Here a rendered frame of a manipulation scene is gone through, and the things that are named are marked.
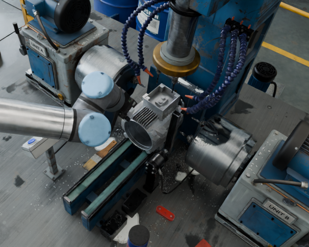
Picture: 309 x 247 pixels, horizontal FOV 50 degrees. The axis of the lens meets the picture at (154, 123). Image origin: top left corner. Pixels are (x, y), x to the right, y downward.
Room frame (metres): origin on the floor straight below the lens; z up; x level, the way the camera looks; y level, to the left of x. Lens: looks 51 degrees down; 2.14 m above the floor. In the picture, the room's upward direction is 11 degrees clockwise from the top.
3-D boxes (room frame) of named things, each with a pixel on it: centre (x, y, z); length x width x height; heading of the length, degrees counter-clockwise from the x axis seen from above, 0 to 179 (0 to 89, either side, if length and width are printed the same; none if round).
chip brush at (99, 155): (0.83, 0.22, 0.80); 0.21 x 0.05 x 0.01; 152
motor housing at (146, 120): (0.91, 0.01, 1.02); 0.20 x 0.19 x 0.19; 150
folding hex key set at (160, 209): (0.60, -0.11, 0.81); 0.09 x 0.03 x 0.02; 65
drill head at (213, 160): (0.80, -0.31, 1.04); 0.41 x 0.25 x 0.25; 61
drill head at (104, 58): (1.13, 0.29, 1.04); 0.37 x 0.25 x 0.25; 61
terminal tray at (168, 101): (0.95, -0.01, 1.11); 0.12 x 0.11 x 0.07; 150
